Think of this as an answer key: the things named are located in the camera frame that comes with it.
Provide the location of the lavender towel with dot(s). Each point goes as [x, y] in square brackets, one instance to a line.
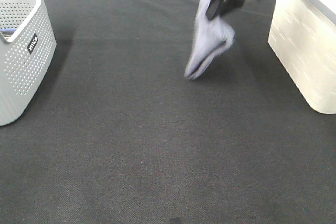
[211, 38]

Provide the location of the white perforated storage basket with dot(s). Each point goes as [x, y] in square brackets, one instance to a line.
[302, 35]

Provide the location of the grey perforated laundry basket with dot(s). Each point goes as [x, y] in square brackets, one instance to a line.
[25, 55]

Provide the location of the blue cloth inside basket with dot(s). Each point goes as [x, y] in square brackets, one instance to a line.
[7, 31]

